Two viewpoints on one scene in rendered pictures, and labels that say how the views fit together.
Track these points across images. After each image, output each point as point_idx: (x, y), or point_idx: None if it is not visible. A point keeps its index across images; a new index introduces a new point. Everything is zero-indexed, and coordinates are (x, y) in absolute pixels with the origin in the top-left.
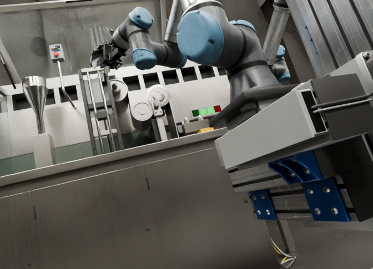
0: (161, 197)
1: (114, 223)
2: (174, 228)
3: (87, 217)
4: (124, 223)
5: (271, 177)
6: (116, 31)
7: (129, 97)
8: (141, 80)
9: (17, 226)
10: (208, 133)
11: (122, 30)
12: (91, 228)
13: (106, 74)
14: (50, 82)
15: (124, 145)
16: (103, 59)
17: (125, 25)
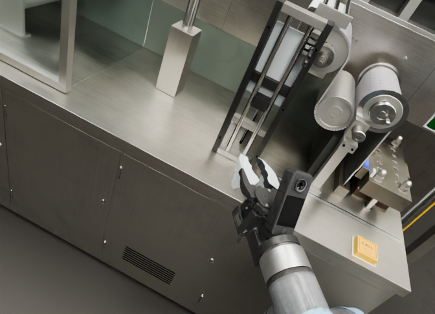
0: (244, 256)
1: (185, 234)
2: (235, 278)
3: (164, 212)
4: (194, 241)
5: None
6: (268, 271)
7: (364, 19)
8: None
9: (101, 170)
10: (359, 267)
11: (270, 295)
12: (163, 221)
13: (317, 46)
14: None
15: None
16: (244, 211)
17: (276, 309)
